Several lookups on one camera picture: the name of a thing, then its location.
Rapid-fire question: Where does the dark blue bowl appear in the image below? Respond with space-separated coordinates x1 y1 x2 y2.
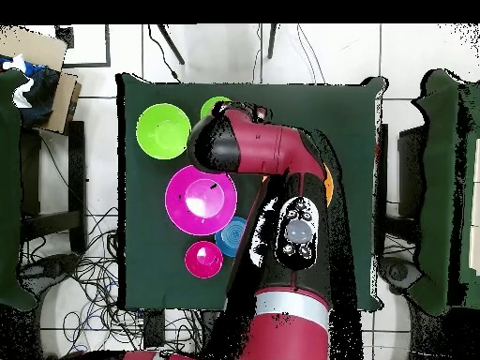
214 216 248 259

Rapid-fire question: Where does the large pink bowl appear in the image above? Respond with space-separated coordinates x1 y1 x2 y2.
163 163 239 237

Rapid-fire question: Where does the small red bowl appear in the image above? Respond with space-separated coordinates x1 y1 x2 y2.
184 240 225 280

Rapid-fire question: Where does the large orange bowl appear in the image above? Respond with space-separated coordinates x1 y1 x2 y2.
261 162 335 208

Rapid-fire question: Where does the small green bowl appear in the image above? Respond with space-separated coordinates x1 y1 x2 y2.
199 96 233 120

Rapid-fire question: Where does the large green bowl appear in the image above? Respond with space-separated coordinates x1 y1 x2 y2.
135 102 192 161

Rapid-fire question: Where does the dark green tablecloth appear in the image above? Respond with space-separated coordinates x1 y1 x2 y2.
0 68 38 312
115 72 389 314
406 67 480 316

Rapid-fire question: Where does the black tripod leg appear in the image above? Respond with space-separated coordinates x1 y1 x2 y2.
156 23 186 66
266 23 279 60

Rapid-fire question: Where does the black stool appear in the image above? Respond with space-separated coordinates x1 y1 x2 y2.
18 119 89 254

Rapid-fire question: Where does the black cabinet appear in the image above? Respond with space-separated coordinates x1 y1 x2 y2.
397 125 427 218

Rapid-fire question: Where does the blue and black bag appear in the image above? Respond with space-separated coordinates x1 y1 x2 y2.
0 53 61 128

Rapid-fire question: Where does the cardboard box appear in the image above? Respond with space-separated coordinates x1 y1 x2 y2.
0 24 83 134

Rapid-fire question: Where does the black floor cable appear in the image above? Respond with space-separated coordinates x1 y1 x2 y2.
146 23 182 83

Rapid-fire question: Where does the black frame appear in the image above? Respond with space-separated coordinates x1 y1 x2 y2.
54 23 113 69

